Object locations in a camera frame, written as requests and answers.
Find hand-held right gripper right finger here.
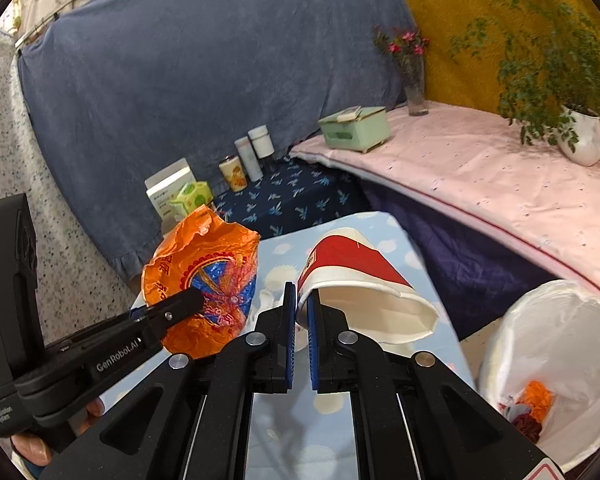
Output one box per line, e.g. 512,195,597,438
307,292,568,480

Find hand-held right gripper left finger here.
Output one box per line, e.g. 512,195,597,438
35,281,298,480

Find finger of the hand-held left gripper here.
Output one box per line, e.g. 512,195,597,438
47,287,206,356

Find orange snack bag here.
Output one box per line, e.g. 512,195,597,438
141,205,262,361

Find red and white paper cup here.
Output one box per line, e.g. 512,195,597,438
296,226,440,345

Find dark red wrapper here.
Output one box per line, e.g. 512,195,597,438
497,402,546,443

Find small orange wrapper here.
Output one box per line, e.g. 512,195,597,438
517,381,555,421

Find trash bin with white liner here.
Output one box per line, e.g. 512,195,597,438
477,280,600,473

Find person's left hand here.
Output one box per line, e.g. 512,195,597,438
10,397,104,480

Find light blue planet-print cloth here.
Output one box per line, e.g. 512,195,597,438
105,211,476,480

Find small green yellow carton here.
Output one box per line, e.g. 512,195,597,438
169,181,214,215

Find white card box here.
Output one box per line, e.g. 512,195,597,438
145,157,196,233

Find dark blue printed cloth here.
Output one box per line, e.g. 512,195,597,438
212,157,371,241

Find printed can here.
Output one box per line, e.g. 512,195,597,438
218,156,248,192

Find dark purple cloth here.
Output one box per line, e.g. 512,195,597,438
360,185,561,341

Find white bottle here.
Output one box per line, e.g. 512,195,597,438
234,136,264,182

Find white jar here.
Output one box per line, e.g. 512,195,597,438
247,125,276,158

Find mint green box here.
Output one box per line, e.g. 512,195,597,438
317,105,392,153

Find blue-grey hanging cloth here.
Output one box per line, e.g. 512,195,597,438
17,0,421,281

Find pink cloth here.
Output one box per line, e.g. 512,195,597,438
289,100,600,306

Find glass vase with red flowers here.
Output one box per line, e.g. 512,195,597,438
372,25,431,117

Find green plant in white pot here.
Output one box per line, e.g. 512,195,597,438
450,0,600,167

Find yellow hanging cloth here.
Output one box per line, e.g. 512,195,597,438
385,0,600,126

